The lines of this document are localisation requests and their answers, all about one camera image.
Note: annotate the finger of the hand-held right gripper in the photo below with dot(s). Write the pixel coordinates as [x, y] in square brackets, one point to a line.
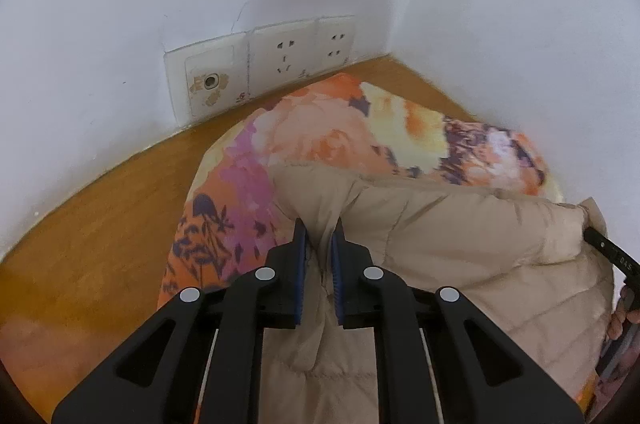
[617, 256]

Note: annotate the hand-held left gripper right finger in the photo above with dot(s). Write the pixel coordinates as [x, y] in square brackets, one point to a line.
[400, 329]

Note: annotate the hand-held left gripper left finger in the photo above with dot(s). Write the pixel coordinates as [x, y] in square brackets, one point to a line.
[240, 329]

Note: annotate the beige puffer jacket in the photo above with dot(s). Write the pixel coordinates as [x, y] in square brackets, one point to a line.
[450, 254]

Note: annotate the person's right hand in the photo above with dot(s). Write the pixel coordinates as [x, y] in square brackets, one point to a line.
[620, 314]

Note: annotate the orange floral cloth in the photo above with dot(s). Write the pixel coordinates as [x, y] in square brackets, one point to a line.
[310, 129]

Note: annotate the white coaxial wall outlet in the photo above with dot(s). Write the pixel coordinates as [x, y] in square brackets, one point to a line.
[207, 82]

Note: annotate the white five-hole wall socket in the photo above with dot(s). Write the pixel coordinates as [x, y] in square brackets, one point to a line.
[282, 54]

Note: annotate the white four-hole wall socket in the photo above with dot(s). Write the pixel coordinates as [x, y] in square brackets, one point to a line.
[336, 43]

